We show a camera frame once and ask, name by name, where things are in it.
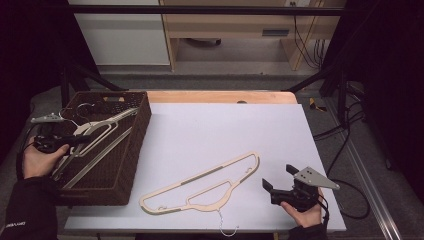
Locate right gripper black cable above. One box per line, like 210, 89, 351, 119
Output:
316, 179, 371, 231

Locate person's left hand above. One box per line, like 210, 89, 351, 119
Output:
22, 144, 70, 180

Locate brown woven basket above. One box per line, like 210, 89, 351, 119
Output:
54, 90, 153, 207

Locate dark drawer handle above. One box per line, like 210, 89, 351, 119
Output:
261, 28, 291, 37

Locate yellow black floor item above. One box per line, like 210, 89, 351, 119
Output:
308, 97, 328, 113

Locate black metal stand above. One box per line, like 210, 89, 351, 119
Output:
60, 62, 128, 108
285, 61, 349, 128

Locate black desk cables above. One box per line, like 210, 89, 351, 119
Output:
291, 2, 325, 70

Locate white cabinet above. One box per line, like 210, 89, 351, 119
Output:
67, 0, 171, 66

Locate white wall outlet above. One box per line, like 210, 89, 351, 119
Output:
284, 0, 311, 8

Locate wooden cabinet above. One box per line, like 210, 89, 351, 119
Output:
159, 0, 348, 73

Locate black floor cables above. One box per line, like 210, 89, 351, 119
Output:
312, 99, 368, 178

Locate cream clothes hanger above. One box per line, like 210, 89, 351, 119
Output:
50, 102, 140, 190
138, 151, 261, 238

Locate black horizontal bar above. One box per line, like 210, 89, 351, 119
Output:
66, 4, 346, 17

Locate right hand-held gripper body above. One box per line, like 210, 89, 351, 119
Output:
269, 166, 341, 213

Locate metal floor rail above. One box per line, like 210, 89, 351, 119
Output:
324, 96, 403, 240

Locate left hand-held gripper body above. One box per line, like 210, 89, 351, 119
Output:
30, 112, 71, 155

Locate office chair base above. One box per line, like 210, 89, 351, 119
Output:
184, 37, 223, 48

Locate dark curtain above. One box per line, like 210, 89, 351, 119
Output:
321, 0, 424, 204
0, 0, 101, 164

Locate person's right hand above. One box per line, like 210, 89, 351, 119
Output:
280, 187, 326, 230

